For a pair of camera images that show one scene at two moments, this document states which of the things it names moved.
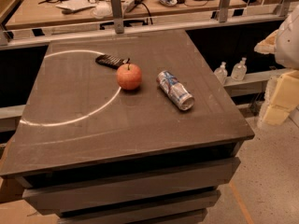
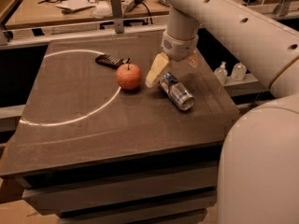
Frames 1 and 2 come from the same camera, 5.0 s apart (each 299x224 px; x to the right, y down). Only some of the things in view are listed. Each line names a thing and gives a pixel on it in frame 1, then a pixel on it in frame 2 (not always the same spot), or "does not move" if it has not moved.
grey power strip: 135,0 does not move
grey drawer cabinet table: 132,129 does not move
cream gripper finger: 267,46 → 177,49
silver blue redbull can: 171,86 does not move
